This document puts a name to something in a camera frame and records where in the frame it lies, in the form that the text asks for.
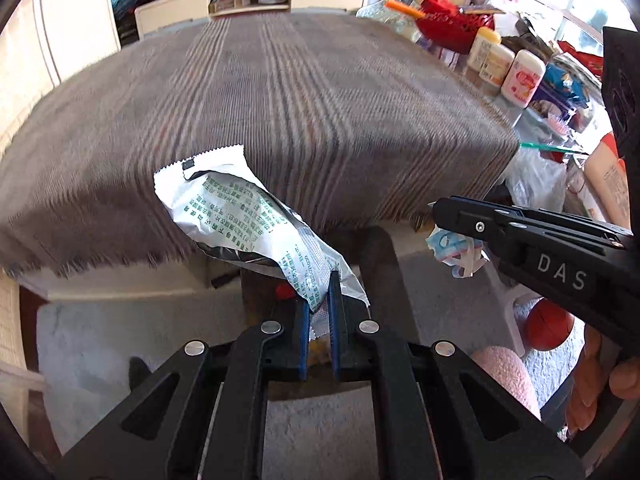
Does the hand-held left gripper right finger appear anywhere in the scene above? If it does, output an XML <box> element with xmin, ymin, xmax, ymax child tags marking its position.
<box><xmin>327</xmin><ymin>270</ymin><xmax>586</xmax><ymax>480</ymax></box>

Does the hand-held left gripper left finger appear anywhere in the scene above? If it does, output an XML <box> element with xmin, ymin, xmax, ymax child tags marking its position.
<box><xmin>55</xmin><ymin>297</ymin><xmax>313</xmax><ymax>480</ymax></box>

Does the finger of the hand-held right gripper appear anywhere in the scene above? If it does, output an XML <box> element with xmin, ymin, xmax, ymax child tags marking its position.
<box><xmin>430</xmin><ymin>198</ymin><xmax>507</xmax><ymax>257</ymax></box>
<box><xmin>449</xmin><ymin>195</ymin><xmax>634</xmax><ymax>242</ymax></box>

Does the blue white wrapper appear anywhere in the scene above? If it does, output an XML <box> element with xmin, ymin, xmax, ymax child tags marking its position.
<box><xmin>426</xmin><ymin>224</ymin><xmax>490</xmax><ymax>280</ymax></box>

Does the dark grey trash bin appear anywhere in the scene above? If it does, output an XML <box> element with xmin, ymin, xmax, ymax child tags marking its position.
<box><xmin>240</xmin><ymin>225</ymin><xmax>419</xmax><ymax>402</ymax></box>

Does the white green-print wrapper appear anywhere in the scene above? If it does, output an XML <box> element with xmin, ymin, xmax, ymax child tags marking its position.
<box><xmin>152</xmin><ymin>144</ymin><xmax>371</xmax><ymax>343</ymax></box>

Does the person's right hand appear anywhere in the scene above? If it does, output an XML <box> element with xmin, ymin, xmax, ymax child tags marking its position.
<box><xmin>570</xmin><ymin>328</ymin><xmax>640</xmax><ymax>442</ymax></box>

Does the clear plastic bag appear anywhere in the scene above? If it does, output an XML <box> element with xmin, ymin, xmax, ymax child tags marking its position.
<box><xmin>504</xmin><ymin>147</ymin><xmax>569</xmax><ymax>214</ymax></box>

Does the orange-red ball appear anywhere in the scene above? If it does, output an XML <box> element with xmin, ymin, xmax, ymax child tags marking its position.
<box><xmin>524</xmin><ymin>297</ymin><xmax>576</xmax><ymax>352</ymax></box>

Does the peach lotion tube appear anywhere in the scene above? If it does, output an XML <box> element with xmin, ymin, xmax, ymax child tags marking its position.
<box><xmin>584</xmin><ymin>132</ymin><xmax>632</xmax><ymax>234</ymax></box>

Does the green straw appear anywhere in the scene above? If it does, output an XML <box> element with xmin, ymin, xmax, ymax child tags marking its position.
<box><xmin>519</xmin><ymin>140</ymin><xmax>589</xmax><ymax>156</ymax></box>

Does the pink fluffy slipper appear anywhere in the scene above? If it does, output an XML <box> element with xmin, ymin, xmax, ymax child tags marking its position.
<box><xmin>472</xmin><ymin>345</ymin><xmax>542</xmax><ymax>422</ymax></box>

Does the blue packet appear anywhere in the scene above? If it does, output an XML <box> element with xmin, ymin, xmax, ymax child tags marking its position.
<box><xmin>540</xmin><ymin>62</ymin><xmax>590</xmax><ymax>111</ymax></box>

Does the white pink-label bottle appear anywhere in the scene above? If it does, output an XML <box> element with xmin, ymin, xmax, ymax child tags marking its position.
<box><xmin>501</xmin><ymin>49</ymin><xmax>546</xmax><ymax>107</ymax></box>

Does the red packet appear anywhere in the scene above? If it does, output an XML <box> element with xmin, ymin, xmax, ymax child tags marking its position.
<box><xmin>556</xmin><ymin>40</ymin><xmax>604</xmax><ymax>77</ymax></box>

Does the cream lotion bottle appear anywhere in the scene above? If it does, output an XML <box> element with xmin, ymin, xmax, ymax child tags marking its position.
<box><xmin>467</xmin><ymin>26</ymin><xmax>516</xmax><ymax>87</ymax></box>

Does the red plastic basket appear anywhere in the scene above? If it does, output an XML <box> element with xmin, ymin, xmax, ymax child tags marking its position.
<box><xmin>416</xmin><ymin>0</ymin><xmax>496</xmax><ymax>55</ymax></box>

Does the grey striped tablecloth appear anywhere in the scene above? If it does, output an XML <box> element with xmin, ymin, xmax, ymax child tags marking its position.
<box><xmin>0</xmin><ymin>10</ymin><xmax>522</xmax><ymax>282</ymax></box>

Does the light blue fluffy rug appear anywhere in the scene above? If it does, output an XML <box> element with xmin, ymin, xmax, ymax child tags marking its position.
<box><xmin>35</xmin><ymin>250</ymin><xmax>587</xmax><ymax>461</ymax></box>

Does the orange stick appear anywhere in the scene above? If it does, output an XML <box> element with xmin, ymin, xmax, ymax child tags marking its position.
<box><xmin>383</xmin><ymin>0</ymin><xmax>426</xmax><ymax>19</ymax></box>

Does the cream TV cabinet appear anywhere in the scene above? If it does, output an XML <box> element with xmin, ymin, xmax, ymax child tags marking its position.
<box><xmin>134</xmin><ymin>0</ymin><xmax>372</xmax><ymax>39</ymax></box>

